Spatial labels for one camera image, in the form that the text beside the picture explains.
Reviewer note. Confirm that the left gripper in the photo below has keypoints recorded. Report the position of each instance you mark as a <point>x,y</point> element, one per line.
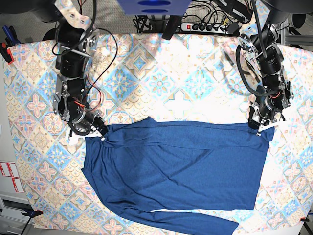
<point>262,115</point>

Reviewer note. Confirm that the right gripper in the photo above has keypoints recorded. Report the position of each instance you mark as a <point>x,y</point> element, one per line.
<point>83,123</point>

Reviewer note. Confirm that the blue long-sleeve T-shirt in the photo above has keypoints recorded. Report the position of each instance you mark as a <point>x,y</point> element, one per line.
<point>160,173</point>

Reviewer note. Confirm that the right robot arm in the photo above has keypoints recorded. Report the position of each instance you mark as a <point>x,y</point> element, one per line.
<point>76,41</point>

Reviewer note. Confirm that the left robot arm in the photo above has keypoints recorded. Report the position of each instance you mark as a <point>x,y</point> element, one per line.
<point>257,44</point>

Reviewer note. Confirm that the patterned tile tablecloth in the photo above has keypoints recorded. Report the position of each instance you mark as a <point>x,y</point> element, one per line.
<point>189,77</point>

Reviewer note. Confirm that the red-white label stickers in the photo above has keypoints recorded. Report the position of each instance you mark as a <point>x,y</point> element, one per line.
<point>9,172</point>

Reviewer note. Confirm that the black clamp lower left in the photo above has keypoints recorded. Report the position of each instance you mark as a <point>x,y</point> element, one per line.
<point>31,213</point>

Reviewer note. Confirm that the black clamp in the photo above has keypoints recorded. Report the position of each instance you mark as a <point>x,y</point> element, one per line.
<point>307,219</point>
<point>31,213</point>

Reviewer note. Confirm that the round black base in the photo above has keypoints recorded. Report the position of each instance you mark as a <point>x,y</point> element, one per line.
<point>50,35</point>

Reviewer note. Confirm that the black clamp lower right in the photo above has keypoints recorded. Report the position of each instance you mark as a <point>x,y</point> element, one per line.
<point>307,219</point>

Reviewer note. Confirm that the red-black clamp upper left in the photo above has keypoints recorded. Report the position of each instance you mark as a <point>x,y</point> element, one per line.
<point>6,53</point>

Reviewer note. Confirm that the white power strip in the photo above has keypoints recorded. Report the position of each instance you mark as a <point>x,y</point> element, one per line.
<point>203,28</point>

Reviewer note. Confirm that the blue clamp upper left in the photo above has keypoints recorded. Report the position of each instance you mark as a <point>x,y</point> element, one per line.
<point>11,36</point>

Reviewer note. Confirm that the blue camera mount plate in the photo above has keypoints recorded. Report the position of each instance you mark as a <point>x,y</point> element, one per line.
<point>154,7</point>

